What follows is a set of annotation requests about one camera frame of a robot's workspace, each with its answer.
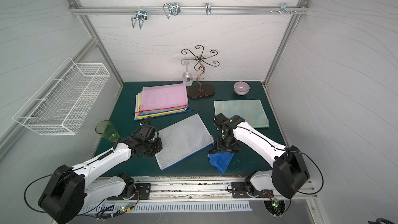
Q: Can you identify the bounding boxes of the blue microfibre cloth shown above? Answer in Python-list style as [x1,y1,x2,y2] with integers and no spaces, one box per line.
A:
[208,150,235,174]

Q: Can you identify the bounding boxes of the green mesh document bag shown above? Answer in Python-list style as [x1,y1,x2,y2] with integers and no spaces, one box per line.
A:
[214,100,269,128]

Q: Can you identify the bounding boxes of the pink mesh document bag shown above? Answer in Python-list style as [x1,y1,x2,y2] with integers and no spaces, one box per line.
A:
[136,84,189,116]

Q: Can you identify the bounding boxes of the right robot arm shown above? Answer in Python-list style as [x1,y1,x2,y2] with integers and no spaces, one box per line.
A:
[213,114,310,199]

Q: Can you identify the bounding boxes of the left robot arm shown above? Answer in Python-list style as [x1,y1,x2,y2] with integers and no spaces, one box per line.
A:
[37,117,162,224]

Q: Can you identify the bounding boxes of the yellow mesh document bag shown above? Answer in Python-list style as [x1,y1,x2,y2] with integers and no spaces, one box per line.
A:
[134,92,188,121]

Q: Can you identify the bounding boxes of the green plastic cup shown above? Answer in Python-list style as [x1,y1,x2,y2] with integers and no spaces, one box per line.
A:
[95,120,120,143]

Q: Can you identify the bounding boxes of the pink ceramic bowl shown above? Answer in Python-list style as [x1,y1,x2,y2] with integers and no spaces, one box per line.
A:
[234,82,250,96]

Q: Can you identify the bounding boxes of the wine glass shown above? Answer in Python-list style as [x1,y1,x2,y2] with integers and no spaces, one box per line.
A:
[181,59,193,87]

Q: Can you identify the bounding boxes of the white vent strip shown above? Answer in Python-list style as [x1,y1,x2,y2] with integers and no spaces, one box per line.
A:
[79,201,252,215]

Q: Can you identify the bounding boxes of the metal hook clip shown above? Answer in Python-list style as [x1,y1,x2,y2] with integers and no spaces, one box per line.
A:
[205,3,211,16]
[269,3,297,16]
[131,8,148,30]
[162,2,181,19]

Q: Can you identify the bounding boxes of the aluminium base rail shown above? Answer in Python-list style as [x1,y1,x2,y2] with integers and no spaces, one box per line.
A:
[62,176,318,204]

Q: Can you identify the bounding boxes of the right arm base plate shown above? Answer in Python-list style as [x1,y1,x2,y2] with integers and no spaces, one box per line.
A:
[227,181,274,199]

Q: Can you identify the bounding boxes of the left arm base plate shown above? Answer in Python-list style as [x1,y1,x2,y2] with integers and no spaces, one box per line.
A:
[107,183,151,201]

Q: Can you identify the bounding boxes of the white wire basket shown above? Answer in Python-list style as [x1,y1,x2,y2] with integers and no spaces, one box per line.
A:
[12,58,110,136]

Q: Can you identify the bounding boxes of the aluminium cross rail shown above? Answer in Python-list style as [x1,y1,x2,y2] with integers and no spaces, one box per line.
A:
[69,5,309,16]

